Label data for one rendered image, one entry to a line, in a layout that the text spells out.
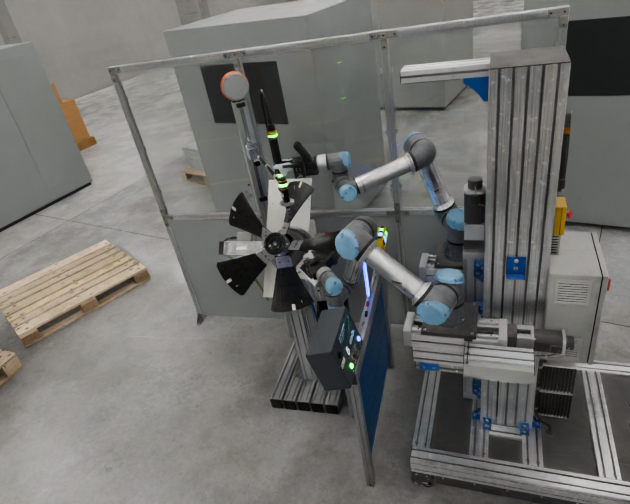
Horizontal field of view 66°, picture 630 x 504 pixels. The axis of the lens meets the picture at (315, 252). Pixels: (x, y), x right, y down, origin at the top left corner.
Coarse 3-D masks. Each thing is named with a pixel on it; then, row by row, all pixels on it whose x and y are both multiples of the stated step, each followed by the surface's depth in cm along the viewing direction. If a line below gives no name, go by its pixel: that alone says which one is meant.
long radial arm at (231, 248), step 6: (228, 246) 277; (234, 246) 276; (240, 246) 275; (246, 246) 274; (252, 246) 272; (258, 246) 271; (228, 252) 276; (234, 252) 275; (240, 252) 274; (246, 252) 273; (252, 252) 272
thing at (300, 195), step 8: (288, 184) 265; (296, 184) 259; (304, 184) 254; (296, 192) 257; (304, 192) 251; (312, 192) 248; (296, 200) 254; (304, 200) 249; (296, 208) 252; (288, 216) 256
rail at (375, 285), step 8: (376, 280) 271; (376, 288) 265; (376, 296) 266; (376, 304) 266; (368, 312) 249; (368, 320) 244; (360, 328) 239; (368, 328) 244; (368, 336) 244; (360, 352) 226; (360, 360) 226; (360, 368) 226; (352, 384) 220
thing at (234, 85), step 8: (232, 72) 273; (224, 80) 271; (232, 80) 272; (240, 80) 274; (224, 88) 273; (232, 88) 274; (240, 88) 276; (248, 88) 277; (232, 96) 276; (240, 96) 278
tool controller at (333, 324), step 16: (320, 320) 191; (336, 320) 187; (352, 320) 195; (320, 336) 183; (336, 336) 179; (352, 336) 191; (320, 352) 174; (336, 352) 176; (352, 352) 188; (320, 368) 178; (336, 368) 176; (336, 384) 181
